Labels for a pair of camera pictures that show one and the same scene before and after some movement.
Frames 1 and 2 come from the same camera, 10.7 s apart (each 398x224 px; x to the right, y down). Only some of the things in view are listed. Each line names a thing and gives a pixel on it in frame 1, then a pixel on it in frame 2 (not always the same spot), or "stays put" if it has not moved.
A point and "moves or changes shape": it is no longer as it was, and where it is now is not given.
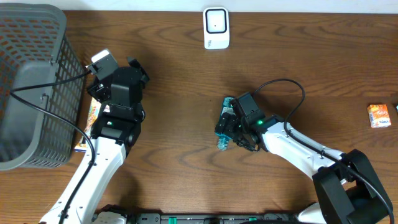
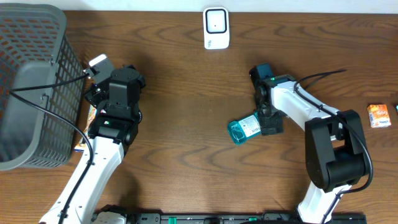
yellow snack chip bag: [94, 109] stays put
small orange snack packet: [379, 115] stays put
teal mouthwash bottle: [223, 141] moves or changes shape
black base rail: [199, 218] stays put
